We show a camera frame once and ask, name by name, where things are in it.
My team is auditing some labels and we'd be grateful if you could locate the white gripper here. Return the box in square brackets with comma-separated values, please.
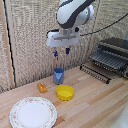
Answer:
[45, 29, 81, 59]

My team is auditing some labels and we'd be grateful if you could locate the white floral-rim plate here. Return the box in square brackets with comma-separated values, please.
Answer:
[9, 96, 58, 128]

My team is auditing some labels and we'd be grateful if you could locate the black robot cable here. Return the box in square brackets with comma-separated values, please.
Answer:
[79, 12, 128, 37]

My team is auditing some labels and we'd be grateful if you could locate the black oven rack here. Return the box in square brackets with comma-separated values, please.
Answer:
[79, 64, 112, 85]

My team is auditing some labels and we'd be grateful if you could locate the small orange toy block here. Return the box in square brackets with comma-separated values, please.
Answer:
[36, 82, 49, 94]

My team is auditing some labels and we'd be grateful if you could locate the yellow bowl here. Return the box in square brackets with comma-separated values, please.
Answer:
[55, 84, 76, 102]

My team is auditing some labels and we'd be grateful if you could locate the blue cup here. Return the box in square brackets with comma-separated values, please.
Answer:
[53, 67, 66, 85]

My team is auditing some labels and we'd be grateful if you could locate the black dish rack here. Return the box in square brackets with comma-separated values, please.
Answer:
[89, 37, 128, 80]

